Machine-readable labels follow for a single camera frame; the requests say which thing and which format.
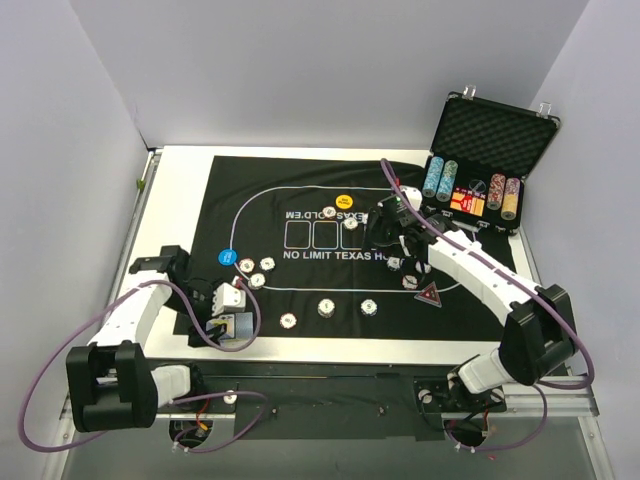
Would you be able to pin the grey chips top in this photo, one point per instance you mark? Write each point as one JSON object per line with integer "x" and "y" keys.
{"x": 350, "y": 223}

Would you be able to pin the grey chips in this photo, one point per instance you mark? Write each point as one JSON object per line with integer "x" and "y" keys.
{"x": 257, "y": 281}
{"x": 395, "y": 263}
{"x": 350, "y": 223}

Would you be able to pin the blue chip stack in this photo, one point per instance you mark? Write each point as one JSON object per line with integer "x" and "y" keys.
{"x": 368, "y": 307}

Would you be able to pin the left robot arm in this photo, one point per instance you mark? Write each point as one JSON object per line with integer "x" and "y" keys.
{"x": 112, "y": 386}

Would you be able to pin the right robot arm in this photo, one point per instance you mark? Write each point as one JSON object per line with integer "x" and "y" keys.
{"x": 538, "y": 331}

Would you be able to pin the red white 100 chip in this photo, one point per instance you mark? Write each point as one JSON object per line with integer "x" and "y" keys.
{"x": 246, "y": 265}

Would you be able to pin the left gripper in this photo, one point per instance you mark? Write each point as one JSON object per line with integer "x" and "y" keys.
{"x": 206, "y": 325}

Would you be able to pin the red card deck in case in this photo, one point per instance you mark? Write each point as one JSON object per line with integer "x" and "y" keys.
{"x": 468, "y": 201}

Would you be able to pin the red white chip top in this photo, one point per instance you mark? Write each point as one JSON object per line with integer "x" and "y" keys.
{"x": 329, "y": 212}

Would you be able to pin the red triangle dealer marker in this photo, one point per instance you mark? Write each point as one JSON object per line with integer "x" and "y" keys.
{"x": 429, "y": 295}

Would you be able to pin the light blue chip row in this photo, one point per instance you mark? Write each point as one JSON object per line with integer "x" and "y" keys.
{"x": 432, "y": 178}

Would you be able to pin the yellow big blind button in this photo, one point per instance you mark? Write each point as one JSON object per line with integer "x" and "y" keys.
{"x": 344, "y": 201}

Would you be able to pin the grey chip stack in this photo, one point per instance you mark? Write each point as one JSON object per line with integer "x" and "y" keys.
{"x": 326, "y": 308}

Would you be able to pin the green chip row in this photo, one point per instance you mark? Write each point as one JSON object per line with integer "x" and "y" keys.
{"x": 447, "y": 181}

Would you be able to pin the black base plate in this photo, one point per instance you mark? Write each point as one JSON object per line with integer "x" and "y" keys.
{"x": 295, "y": 401}

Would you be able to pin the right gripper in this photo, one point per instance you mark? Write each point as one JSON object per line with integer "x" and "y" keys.
{"x": 379, "y": 228}

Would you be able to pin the black poker table mat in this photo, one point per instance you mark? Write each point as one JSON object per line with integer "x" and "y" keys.
{"x": 267, "y": 207}

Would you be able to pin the red chip row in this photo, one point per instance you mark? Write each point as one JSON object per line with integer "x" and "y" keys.
{"x": 496, "y": 191}

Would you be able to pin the yellow chip row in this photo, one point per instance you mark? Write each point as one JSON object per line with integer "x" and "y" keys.
{"x": 510, "y": 199}

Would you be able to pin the black aluminium chip case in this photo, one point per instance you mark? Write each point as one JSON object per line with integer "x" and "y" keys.
{"x": 487, "y": 137}

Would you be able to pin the blue small blind button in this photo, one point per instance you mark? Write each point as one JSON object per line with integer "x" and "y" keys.
{"x": 227, "y": 257}

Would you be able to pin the red white chip front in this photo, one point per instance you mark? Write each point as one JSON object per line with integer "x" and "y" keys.
{"x": 288, "y": 320}

